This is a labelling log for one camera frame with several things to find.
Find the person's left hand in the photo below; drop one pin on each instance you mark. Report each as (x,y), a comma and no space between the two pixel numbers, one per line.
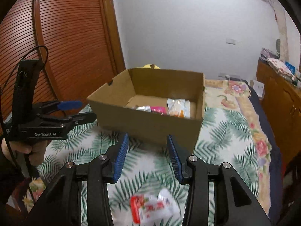
(23,148)

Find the wooden cabinet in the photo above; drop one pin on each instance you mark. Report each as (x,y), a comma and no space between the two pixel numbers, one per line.
(277,103)

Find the pink snack packet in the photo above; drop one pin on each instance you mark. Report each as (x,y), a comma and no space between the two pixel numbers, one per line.
(158,109)

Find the white card box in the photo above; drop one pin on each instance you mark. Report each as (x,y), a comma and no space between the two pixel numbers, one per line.
(258,88)

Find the silver white snack packet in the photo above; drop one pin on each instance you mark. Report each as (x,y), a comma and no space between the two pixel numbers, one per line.
(144,109)

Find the leaf print cloth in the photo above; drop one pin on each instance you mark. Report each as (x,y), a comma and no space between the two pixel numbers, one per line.
(223,146)

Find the white orange snack packet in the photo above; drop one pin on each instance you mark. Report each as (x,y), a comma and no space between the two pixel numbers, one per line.
(178,107)

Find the red white snack packet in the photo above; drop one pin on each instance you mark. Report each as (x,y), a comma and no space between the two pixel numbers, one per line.
(145,207)

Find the brown cardboard box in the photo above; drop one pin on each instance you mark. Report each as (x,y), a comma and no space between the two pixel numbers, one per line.
(145,127)

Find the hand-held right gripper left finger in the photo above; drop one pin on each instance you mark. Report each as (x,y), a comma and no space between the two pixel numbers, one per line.
(121,160)

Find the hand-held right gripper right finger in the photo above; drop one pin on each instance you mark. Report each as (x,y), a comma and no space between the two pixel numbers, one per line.
(175,160)

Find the white wall socket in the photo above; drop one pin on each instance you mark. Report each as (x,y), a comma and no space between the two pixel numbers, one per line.
(231,41)

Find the dark blue bed sheet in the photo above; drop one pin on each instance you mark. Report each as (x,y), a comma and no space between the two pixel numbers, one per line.
(275,157)

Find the yellow object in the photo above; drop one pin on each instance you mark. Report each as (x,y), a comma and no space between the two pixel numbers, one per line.
(150,66)

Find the brown slatted wardrobe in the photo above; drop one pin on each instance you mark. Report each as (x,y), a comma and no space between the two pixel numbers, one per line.
(70,40)

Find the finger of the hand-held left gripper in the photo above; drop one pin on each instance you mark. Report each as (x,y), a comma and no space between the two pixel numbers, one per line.
(69,105)
(82,119)

